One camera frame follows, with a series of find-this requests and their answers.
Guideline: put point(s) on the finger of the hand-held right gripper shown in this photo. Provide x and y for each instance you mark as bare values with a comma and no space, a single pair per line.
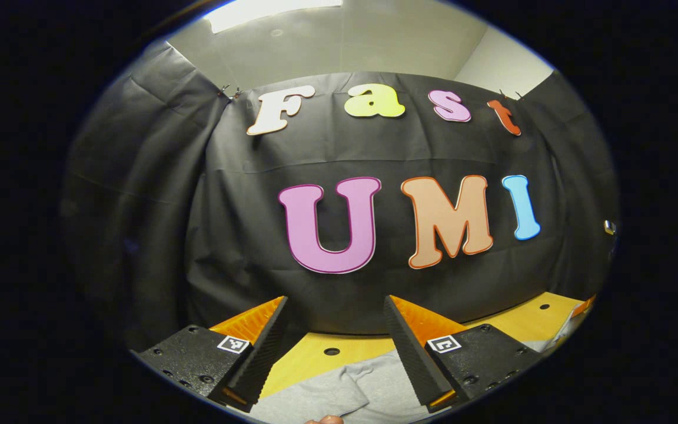
584,305

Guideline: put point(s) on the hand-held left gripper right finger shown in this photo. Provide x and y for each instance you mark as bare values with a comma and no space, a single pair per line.
412,362

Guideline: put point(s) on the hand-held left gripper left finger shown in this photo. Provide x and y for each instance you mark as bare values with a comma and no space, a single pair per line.
259,362

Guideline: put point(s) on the grey sweatshirt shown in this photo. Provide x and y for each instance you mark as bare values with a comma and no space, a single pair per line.
374,388

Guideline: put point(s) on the black backdrop cloth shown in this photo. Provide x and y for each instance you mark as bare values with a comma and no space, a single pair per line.
245,194

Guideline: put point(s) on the ceiling light panel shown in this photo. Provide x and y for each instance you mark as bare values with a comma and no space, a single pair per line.
268,12

